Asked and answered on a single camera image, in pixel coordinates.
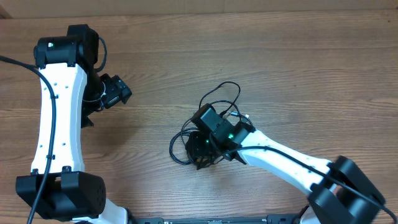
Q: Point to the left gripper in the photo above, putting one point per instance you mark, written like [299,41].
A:
[119,90]

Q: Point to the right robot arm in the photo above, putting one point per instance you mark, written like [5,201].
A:
[337,192]

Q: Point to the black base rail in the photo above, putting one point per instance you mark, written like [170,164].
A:
[268,219]

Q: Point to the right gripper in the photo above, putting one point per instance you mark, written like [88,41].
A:
[199,152]

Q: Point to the cardboard wall panel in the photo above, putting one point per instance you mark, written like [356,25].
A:
[27,9]

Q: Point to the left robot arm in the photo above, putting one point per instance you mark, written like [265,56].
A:
[72,87]

